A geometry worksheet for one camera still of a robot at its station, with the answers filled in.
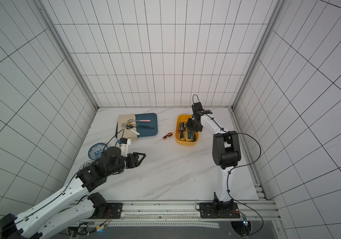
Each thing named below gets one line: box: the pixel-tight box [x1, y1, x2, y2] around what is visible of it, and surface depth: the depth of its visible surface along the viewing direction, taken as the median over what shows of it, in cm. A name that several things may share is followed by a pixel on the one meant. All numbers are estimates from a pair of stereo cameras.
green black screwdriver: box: [187, 129, 192, 139], surface depth 97 cm
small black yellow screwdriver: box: [182, 121, 187, 142], surface depth 106 cm
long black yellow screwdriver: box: [179, 121, 184, 141], surface depth 106 cm
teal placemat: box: [135, 113, 159, 138], surface depth 110 cm
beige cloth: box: [117, 113, 138, 140], surface depth 109 cm
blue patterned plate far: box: [87, 142, 108, 161], surface depth 94 cm
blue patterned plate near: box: [78, 159, 96, 172], surface depth 87 cm
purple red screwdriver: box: [177, 121, 182, 140], surface depth 108 cm
